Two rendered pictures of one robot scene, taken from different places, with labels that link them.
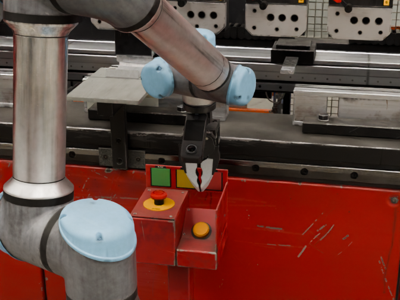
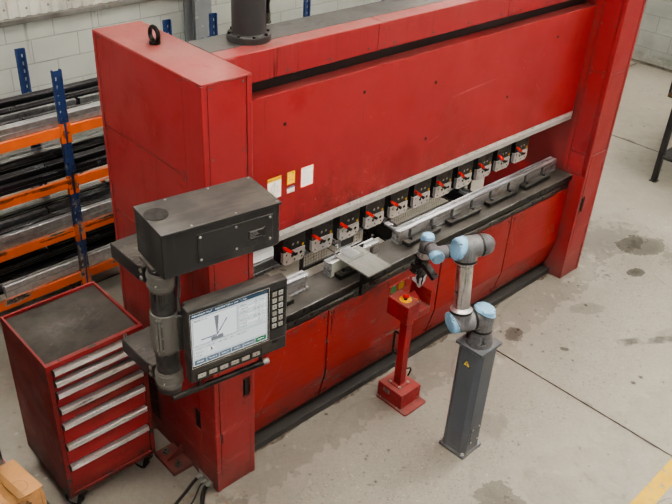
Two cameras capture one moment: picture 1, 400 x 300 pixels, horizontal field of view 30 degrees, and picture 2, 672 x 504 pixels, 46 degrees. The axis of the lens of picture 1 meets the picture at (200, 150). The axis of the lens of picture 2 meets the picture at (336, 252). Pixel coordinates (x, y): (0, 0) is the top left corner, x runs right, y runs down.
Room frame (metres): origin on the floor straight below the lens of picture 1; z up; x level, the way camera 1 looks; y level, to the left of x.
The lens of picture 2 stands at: (-0.14, 3.38, 3.42)
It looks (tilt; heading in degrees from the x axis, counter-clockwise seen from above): 33 degrees down; 304
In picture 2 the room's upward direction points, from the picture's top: 3 degrees clockwise
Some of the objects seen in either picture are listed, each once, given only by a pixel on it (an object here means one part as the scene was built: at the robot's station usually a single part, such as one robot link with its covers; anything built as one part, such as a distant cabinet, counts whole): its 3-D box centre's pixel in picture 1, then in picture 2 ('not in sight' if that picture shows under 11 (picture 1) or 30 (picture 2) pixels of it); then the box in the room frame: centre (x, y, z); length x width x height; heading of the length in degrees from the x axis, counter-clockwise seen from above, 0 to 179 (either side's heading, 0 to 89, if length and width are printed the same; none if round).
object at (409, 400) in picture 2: not in sight; (401, 391); (1.52, 0.05, 0.06); 0.25 x 0.20 x 0.12; 169
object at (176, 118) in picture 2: not in sight; (182, 274); (2.30, 1.09, 1.15); 0.85 x 0.25 x 2.30; 168
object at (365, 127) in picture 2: not in sight; (434, 112); (1.80, -0.46, 1.67); 3.00 x 0.08 x 0.80; 78
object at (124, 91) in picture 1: (118, 84); (363, 261); (1.79, 0.20, 1.00); 0.26 x 0.18 x 0.01; 168
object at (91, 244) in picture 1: (96, 247); (482, 316); (1.05, 0.17, 0.94); 0.13 x 0.12 x 0.14; 55
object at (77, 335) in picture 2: not in sight; (84, 398); (2.58, 1.57, 0.50); 0.50 x 0.50 x 1.00; 78
